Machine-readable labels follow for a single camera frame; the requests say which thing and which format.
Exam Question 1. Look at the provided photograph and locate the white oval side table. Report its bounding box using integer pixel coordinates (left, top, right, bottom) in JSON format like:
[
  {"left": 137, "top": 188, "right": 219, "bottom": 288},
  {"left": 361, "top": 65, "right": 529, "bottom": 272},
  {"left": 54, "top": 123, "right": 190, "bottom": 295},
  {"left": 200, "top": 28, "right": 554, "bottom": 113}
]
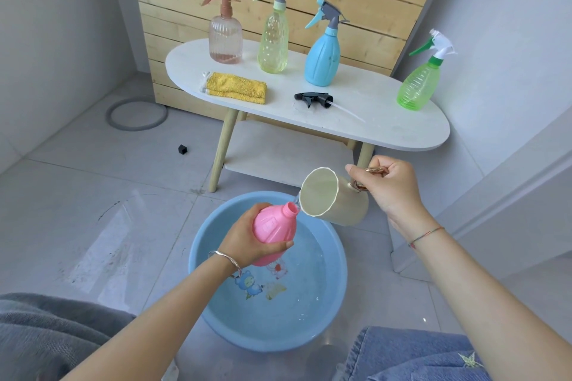
[{"left": 165, "top": 39, "right": 451, "bottom": 194}]

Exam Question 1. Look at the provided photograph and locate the pink plastic spray bottle body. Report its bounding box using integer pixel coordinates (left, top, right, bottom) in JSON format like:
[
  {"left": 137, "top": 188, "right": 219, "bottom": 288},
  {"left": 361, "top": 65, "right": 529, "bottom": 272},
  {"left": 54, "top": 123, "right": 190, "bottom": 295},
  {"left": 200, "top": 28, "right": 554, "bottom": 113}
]
[{"left": 251, "top": 202, "right": 300, "bottom": 267}]

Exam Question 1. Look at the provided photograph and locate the person's leg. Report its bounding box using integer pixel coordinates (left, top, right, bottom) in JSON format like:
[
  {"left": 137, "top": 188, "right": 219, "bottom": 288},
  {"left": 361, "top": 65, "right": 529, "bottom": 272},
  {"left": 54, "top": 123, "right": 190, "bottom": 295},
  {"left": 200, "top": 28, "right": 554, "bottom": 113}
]
[
  {"left": 342, "top": 326, "right": 492, "bottom": 381},
  {"left": 0, "top": 293, "right": 137, "bottom": 381}
]

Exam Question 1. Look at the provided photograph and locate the silver bracelet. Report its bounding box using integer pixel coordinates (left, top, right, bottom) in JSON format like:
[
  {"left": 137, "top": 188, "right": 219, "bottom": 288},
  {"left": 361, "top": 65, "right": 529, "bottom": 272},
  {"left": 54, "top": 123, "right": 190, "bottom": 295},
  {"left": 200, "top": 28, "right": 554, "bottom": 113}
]
[{"left": 208, "top": 250, "right": 243, "bottom": 278}]

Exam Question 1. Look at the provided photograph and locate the blue spray bottle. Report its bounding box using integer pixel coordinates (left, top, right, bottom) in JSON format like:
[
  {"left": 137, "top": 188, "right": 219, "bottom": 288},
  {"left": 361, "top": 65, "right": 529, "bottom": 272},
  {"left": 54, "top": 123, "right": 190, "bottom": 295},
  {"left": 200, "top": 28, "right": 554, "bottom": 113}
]
[{"left": 304, "top": 0, "right": 350, "bottom": 87}]

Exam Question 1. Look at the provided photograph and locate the grey rubber ring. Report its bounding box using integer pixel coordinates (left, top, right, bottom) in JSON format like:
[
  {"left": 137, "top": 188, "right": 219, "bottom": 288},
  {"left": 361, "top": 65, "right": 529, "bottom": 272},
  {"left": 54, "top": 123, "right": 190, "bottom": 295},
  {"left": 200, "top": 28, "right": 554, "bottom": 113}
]
[{"left": 105, "top": 97, "right": 169, "bottom": 132}]

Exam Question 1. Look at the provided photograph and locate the person's left leg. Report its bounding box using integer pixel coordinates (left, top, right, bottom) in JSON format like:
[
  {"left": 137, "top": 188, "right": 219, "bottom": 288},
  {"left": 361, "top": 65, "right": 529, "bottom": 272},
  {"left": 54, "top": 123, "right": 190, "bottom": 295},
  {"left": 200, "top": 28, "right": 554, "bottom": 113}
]
[{"left": 0, "top": 293, "right": 137, "bottom": 381}]

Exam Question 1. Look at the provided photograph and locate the person's right leg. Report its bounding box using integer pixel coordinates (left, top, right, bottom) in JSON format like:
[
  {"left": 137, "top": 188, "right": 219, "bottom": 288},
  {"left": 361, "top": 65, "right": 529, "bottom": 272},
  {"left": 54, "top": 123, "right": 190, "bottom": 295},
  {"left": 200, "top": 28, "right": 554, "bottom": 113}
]
[{"left": 342, "top": 326, "right": 492, "bottom": 381}]

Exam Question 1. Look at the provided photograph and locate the person's left forearm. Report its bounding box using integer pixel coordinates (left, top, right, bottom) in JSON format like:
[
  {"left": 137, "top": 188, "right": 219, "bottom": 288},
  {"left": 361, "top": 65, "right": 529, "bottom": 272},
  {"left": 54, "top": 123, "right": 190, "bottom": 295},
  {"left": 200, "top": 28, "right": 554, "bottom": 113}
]
[{"left": 63, "top": 255, "right": 242, "bottom": 381}]

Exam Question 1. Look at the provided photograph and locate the ribbed brown-pink spray bottle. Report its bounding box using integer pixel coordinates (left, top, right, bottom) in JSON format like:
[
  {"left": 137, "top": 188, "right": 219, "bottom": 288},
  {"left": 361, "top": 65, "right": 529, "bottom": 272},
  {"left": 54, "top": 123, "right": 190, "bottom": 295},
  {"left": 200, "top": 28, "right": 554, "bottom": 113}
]
[{"left": 200, "top": 0, "right": 243, "bottom": 65}]

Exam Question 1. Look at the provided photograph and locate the person's left hand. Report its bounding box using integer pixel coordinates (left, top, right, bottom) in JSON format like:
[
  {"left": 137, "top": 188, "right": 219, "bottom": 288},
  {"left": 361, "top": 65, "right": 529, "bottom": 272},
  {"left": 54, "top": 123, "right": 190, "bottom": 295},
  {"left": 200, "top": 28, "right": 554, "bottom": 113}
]
[{"left": 217, "top": 202, "right": 295, "bottom": 271}]

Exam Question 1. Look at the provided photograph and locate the cream cup with gold handle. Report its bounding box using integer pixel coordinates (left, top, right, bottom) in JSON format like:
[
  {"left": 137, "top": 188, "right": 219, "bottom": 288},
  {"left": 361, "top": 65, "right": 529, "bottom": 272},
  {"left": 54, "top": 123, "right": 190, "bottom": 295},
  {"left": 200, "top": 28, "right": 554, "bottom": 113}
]
[{"left": 299, "top": 166, "right": 388, "bottom": 228}]

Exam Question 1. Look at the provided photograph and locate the black spray nozzle head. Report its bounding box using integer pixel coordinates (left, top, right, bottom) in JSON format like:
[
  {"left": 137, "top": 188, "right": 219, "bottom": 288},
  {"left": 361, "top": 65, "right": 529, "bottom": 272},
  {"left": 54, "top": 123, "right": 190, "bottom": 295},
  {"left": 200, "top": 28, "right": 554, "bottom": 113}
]
[{"left": 294, "top": 92, "right": 366, "bottom": 124}]

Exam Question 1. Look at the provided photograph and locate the blue plastic wash basin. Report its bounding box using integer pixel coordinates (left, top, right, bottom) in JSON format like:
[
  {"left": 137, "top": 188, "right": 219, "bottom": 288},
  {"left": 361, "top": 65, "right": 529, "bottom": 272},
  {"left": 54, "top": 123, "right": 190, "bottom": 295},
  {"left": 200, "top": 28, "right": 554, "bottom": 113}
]
[{"left": 188, "top": 191, "right": 348, "bottom": 353}]

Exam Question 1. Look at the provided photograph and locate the yellow folded cleaning cloth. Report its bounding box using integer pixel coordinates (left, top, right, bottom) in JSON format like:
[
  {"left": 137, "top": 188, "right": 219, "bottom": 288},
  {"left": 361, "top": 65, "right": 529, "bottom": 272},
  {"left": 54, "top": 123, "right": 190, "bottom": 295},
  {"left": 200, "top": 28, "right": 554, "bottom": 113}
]
[{"left": 200, "top": 71, "right": 268, "bottom": 105}]

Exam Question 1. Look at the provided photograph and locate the person's right hand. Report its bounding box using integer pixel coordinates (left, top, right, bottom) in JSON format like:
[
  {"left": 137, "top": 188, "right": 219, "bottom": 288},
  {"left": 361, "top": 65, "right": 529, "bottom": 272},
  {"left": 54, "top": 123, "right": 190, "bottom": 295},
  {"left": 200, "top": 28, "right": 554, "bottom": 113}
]
[{"left": 345, "top": 155, "right": 437, "bottom": 239}]

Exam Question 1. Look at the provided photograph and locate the person's right forearm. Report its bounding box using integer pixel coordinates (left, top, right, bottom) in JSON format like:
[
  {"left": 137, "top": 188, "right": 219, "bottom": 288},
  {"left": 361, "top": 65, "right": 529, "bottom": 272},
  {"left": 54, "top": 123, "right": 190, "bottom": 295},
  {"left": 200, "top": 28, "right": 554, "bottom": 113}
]
[{"left": 406, "top": 216, "right": 572, "bottom": 381}]

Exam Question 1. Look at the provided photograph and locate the yellow-green spray bottle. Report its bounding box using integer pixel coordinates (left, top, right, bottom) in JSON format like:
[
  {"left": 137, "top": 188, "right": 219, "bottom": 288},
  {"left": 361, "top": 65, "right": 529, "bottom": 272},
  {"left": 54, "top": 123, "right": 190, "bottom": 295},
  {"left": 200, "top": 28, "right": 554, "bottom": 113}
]
[{"left": 253, "top": 0, "right": 297, "bottom": 74}]

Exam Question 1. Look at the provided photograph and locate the red string bracelet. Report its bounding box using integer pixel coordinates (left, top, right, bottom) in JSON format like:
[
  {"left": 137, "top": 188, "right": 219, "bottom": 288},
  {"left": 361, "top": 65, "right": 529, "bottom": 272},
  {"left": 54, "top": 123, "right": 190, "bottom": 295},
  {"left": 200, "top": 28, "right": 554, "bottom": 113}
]
[{"left": 408, "top": 227, "right": 446, "bottom": 250}]

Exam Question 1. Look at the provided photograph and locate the green spray bottle white nozzle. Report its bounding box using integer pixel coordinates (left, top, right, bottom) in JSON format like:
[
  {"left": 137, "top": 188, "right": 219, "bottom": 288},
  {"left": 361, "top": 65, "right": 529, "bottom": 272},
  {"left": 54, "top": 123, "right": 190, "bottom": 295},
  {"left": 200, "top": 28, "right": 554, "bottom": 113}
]
[{"left": 397, "top": 29, "right": 458, "bottom": 111}]

